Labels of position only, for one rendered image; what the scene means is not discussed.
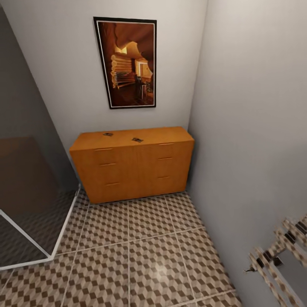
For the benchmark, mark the shower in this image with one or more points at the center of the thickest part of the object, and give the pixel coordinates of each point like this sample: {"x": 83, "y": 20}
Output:
{"x": 50, "y": 258}

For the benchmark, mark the cabinet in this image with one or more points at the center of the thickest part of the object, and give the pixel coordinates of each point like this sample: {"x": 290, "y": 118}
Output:
{"x": 115, "y": 167}

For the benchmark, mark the picture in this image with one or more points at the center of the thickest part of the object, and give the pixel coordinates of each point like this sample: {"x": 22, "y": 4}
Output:
{"x": 128, "y": 55}

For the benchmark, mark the door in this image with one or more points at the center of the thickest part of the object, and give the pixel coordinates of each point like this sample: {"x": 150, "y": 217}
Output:
{"x": 37, "y": 181}
{"x": 15, "y": 248}

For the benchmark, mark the towel rack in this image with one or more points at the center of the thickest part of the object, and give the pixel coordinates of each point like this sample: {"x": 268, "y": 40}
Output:
{"x": 267, "y": 262}

